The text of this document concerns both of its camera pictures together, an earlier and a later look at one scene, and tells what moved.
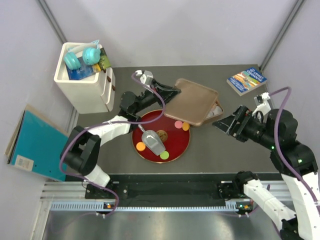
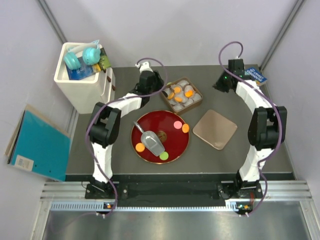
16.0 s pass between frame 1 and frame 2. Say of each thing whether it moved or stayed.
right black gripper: moved
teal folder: stayed
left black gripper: moved
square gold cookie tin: moved
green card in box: stayed
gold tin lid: moved
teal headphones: stayed
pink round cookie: stayed
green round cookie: stayed
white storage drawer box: stayed
